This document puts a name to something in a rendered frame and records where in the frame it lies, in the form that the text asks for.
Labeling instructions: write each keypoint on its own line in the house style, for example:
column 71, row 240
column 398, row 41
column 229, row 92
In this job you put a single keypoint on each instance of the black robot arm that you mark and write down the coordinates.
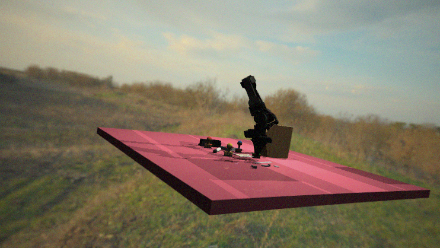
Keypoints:
column 257, row 107

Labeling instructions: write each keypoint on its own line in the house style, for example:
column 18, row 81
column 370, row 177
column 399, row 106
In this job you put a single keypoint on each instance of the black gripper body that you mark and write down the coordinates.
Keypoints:
column 261, row 134

